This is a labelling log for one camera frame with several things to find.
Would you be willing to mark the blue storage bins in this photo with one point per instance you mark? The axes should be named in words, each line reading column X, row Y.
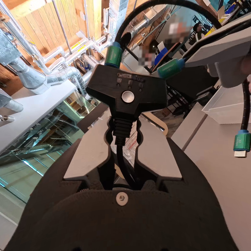
column 160, row 55

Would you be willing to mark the black stand pole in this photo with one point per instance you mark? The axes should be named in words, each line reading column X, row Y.
column 125, row 38

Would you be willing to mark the black power adapter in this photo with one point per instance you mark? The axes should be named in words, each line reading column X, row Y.
column 204, row 97

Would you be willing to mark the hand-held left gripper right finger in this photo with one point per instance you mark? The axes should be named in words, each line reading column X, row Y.
column 156, row 156

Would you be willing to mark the black panel with plywood edge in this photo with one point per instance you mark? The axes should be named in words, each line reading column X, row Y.
column 158, row 122

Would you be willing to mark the flexible silver duct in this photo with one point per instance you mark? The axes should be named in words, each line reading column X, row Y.
column 141, row 23

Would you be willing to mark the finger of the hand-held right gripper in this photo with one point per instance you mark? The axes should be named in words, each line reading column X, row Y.
column 231, row 37
column 219, row 54

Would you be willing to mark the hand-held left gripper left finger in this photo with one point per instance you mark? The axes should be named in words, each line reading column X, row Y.
column 88, row 156

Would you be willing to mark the clear plastic bin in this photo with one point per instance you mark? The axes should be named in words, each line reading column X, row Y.
column 225, row 109

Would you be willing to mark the silver insulated pipe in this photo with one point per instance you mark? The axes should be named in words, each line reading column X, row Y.
column 58, row 53

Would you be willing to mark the instruction sheet in plastic sleeve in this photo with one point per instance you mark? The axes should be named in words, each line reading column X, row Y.
column 131, row 142

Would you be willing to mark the black utility cart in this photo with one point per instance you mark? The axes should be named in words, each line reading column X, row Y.
column 174, row 98

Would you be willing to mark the galvanised air duct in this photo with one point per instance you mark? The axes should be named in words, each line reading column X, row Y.
column 29, row 78

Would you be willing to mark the person's right hand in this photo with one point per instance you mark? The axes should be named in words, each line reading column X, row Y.
column 247, row 65

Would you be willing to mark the black office chair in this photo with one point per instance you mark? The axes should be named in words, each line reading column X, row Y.
column 192, row 80

